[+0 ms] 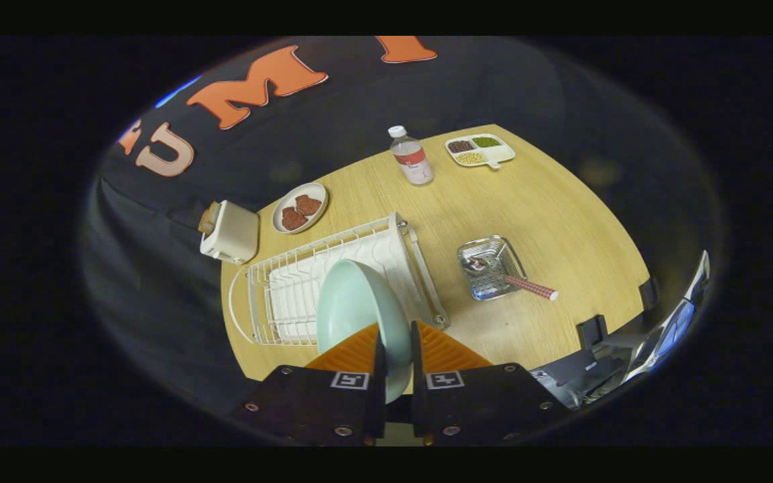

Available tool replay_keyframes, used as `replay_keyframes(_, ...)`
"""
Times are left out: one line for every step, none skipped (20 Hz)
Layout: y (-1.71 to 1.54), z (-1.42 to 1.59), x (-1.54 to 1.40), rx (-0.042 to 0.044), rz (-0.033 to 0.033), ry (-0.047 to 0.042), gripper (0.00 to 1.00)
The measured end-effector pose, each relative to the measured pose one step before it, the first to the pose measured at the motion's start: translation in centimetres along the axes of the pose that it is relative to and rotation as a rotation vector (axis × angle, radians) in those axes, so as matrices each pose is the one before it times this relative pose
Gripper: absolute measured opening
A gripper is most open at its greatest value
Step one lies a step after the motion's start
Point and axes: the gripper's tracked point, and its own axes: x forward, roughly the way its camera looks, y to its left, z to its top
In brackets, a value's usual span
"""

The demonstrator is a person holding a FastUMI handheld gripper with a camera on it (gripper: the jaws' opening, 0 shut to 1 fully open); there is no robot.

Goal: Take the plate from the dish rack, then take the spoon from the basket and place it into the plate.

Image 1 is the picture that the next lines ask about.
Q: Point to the black table clamp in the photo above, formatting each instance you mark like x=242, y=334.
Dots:
x=591, y=332
x=649, y=293

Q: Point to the bread slice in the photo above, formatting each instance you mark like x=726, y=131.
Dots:
x=209, y=218

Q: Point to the dark brown beans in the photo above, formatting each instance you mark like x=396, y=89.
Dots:
x=460, y=145

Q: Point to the yellow beans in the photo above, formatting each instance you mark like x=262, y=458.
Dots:
x=471, y=158

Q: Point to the light green plate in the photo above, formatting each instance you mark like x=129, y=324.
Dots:
x=359, y=302

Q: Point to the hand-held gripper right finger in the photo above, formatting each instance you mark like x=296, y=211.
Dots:
x=480, y=402

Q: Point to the silver and black equipment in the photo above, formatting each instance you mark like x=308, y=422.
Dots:
x=628, y=355

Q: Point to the clear bottle with red label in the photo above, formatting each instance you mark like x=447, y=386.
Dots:
x=413, y=161

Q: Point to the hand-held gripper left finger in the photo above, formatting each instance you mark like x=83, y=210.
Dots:
x=313, y=402

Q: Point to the small cream plate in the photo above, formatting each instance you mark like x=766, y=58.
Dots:
x=316, y=194

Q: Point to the green beans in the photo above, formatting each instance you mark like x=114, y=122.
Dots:
x=486, y=141

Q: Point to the brown meat piece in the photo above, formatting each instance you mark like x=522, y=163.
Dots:
x=308, y=204
x=292, y=219

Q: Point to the white divided snack tray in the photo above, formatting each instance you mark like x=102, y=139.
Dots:
x=504, y=153

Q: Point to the white toaster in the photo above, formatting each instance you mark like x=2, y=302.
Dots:
x=235, y=231

